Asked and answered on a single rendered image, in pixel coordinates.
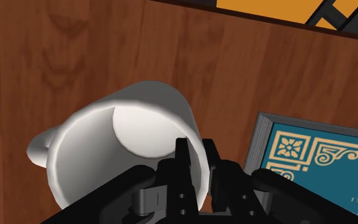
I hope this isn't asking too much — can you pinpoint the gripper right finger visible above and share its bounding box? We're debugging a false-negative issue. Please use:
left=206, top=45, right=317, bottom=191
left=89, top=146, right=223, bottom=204
left=202, top=138, right=358, bottom=224

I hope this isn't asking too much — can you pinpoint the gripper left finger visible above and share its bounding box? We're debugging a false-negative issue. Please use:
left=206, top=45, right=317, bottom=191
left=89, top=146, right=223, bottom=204
left=40, top=137, right=200, bottom=224

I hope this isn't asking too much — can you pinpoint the white mug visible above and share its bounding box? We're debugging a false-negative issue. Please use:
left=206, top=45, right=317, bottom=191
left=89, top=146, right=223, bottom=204
left=26, top=80, right=211, bottom=211

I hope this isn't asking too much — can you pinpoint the teal book with gold ornament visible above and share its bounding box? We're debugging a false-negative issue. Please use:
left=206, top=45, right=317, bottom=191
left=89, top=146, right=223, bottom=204
left=243, top=112, right=358, bottom=224

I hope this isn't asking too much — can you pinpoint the black chair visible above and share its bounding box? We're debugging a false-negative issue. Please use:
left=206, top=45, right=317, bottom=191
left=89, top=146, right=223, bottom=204
left=304, top=0, right=358, bottom=36

